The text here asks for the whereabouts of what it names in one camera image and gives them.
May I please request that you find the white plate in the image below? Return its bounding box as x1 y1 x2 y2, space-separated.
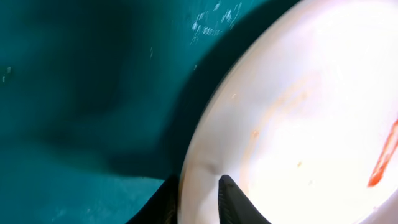
178 0 397 223

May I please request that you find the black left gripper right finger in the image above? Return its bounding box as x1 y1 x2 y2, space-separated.
218 175 271 224

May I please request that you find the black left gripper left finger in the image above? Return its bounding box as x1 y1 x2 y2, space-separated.
126 175 179 224

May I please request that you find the teal plastic tray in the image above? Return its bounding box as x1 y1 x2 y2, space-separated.
1 0 294 223

